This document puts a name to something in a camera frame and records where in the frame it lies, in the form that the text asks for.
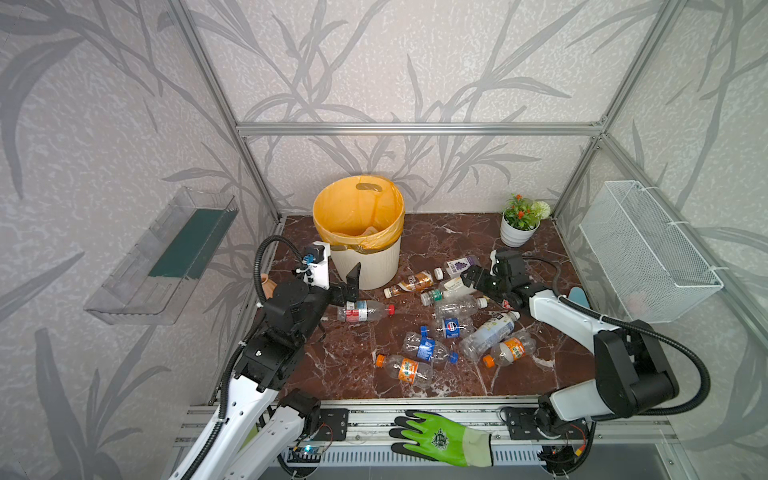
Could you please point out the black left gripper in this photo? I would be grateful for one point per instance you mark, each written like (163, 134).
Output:
(339, 291)

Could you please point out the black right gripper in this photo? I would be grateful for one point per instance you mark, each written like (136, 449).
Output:
(488, 281)

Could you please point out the small purple label bottle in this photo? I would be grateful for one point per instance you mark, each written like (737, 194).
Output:
(454, 268)

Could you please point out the clear bottle red white label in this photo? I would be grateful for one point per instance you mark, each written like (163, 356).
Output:
(363, 311)

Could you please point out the white bottle green cap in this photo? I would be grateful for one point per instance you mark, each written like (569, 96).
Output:
(446, 290)

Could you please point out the brown Nescafe coffee bottle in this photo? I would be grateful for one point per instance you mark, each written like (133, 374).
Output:
(412, 284)

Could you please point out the tall clear white label bottle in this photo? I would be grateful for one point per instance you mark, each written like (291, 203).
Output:
(497, 328)

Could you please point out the orange label bottle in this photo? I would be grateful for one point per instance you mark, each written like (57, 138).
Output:
(507, 352)

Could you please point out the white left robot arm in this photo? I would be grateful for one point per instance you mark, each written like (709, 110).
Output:
(251, 426)

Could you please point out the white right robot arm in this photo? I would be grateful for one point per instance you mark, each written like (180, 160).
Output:
(632, 373)

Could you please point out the white ribbed trash bin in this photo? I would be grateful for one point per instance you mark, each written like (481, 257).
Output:
(378, 269)

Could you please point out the yellow plastic bin liner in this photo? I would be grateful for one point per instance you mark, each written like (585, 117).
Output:
(362, 213)

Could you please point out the clear crushed bottle white cap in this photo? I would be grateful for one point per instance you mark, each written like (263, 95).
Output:
(459, 307)

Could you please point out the Pepsi bottle blue cap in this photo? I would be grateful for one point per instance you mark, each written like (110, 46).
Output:
(448, 328)

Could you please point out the potted plant red flowers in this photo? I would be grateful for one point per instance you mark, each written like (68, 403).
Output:
(521, 218)

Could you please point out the terracotta ribbed vase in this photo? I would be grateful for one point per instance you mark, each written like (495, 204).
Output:
(268, 286)

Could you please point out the crushed bottle blue label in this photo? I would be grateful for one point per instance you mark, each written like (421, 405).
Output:
(426, 349)

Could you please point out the orange Fanta bottle front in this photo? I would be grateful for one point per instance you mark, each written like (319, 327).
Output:
(412, 372)

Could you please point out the light blue spatula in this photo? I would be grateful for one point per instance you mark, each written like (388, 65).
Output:
(578, 296)

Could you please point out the green black work glove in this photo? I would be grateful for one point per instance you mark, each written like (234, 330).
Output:
(433, 437)

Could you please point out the green circuit board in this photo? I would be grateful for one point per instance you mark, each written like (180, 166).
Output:
(308, 453)

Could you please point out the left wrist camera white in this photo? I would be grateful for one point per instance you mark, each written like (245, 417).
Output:
(314, 266)

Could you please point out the white wire mesh basket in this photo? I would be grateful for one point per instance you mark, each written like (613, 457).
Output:
(654, 269)

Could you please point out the clear acrylic wall shelf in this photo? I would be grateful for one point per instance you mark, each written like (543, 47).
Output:
(154, 281)

